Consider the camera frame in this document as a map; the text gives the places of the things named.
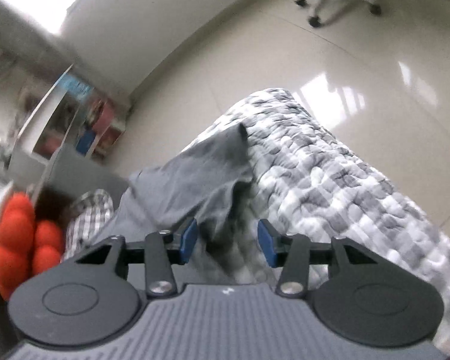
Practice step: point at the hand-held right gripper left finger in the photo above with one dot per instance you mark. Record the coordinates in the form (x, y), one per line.
(189, 240)

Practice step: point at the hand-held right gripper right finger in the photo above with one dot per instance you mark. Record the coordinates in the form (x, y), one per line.
(266, 243)

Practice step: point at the grey shirt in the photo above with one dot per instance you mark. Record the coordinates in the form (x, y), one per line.
(180, 183)

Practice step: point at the grey checked quilt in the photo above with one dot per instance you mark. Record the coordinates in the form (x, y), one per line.
(341, 195)

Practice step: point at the grey sofa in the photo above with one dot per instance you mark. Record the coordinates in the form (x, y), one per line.
(78, 172)

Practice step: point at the orange knot cushion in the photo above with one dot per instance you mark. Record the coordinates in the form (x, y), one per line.
(15, 240)

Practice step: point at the blue printed sheet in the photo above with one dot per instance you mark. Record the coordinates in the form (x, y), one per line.
(75, 86)

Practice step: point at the white shelf with clutter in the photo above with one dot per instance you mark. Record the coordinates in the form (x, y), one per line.
(45, 105)

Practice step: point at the grey curtain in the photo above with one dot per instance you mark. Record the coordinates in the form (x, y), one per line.
(30, 33)

